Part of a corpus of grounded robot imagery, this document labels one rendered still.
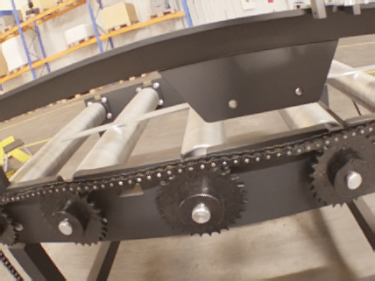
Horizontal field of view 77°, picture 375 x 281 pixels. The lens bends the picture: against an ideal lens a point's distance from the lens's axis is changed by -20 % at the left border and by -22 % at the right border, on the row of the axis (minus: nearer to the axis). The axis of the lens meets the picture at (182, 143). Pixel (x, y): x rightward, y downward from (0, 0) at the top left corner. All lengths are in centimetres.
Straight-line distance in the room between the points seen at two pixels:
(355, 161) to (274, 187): 18
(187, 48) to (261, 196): 33
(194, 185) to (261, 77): 22
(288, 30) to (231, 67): 13
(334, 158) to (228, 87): 24
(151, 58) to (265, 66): 20
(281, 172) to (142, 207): 30
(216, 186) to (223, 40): 26
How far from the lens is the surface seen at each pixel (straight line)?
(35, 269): 96
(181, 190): 53
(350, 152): 56
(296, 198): 63
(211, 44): 51
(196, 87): 52
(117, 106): 157
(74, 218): 61
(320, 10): 43
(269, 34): 52
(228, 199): 54
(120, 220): 67
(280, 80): 53
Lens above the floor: 117
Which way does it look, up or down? 23 degrees down
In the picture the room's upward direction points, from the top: 16 degrees counter-clockwise
